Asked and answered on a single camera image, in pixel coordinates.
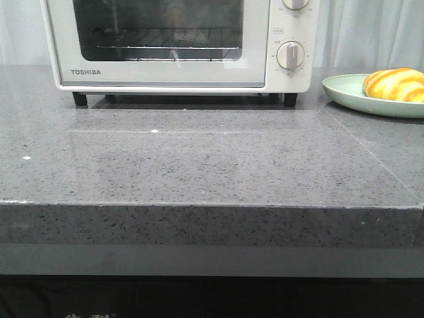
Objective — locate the glass oven door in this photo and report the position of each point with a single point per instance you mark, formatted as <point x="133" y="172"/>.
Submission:
<point x="72" y="24"/>

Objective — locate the yellow striped bread roll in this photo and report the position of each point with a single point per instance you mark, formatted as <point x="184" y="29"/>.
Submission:
<point x="400" y="84"/>

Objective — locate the lower beige oven knob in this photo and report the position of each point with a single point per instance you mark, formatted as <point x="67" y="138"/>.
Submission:
<point x="290" y="55"/>

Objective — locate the beige oven knob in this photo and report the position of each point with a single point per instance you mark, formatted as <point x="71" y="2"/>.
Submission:
<point x="295" y="5"/>
<point x="290" y="55"/>

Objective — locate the white Toshiba toaster oven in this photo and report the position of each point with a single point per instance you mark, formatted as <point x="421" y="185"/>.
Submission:
<point x="284" y="25"/>

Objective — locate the upper beige oven knob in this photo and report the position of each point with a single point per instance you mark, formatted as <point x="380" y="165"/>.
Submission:
<point x="295" y="5"/>

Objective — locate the light green plate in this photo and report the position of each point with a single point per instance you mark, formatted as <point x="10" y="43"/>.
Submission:
<point x="346" y="90"/>

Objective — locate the white curtain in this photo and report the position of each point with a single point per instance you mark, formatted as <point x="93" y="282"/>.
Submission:
<point x="368" y="34"/>

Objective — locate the metal wire oven rack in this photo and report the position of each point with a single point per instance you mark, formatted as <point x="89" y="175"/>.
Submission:
<point x="165" y="45"/>

